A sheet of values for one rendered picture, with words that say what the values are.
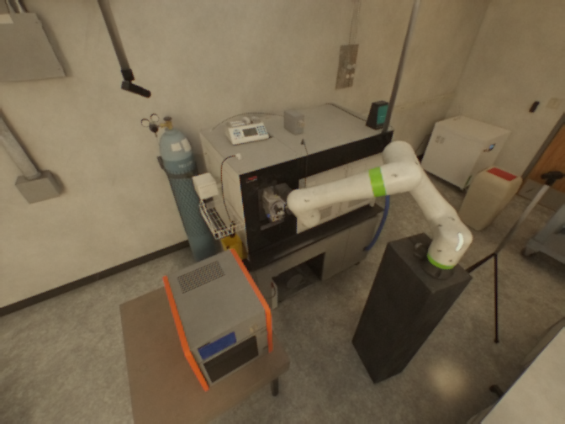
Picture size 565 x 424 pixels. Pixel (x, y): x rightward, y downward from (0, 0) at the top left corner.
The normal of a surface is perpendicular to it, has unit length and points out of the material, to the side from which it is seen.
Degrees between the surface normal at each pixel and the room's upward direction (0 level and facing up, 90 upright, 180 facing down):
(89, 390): 0
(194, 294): 0
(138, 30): 90
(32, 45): 90
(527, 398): 0
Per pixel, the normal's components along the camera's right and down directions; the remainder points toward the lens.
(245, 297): 0.00, -0.77
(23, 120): 0.51, 0.55
